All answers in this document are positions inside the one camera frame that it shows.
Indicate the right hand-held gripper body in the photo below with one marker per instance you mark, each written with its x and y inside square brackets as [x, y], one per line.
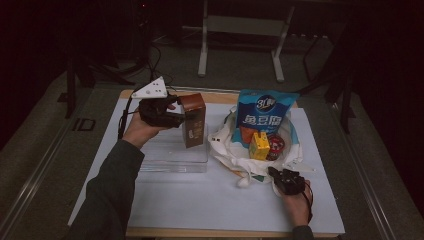
[292, 183]

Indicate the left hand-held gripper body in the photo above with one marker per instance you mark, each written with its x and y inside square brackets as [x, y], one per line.
[155, 106]

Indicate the brown drink carton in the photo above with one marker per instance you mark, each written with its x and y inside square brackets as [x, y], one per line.
[194, 120]

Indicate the red can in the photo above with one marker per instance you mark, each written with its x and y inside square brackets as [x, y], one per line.
[276, 146]

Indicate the yellow juice carton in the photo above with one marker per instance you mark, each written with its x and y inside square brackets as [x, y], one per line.
[259, 146]

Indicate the clear plastic storage box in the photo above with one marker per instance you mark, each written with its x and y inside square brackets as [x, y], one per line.
[173, 156]

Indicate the white cloth tote bag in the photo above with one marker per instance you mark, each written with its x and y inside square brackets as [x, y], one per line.
[230, 153]

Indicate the blue snack bag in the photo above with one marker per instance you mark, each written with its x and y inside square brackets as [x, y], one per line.
[263, 113]

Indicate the person's right hand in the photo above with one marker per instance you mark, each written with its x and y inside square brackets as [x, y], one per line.
[296, 206]

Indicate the person's left hand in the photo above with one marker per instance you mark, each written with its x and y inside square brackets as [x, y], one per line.
[138, 130]

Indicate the white table cover sheet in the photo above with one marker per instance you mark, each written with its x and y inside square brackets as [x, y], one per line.
[200, 200]

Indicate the black stand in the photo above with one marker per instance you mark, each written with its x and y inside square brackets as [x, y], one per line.
[343, 96]
[71, 90]

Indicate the grey metal stand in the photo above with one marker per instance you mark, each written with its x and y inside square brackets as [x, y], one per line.
[245, 26]

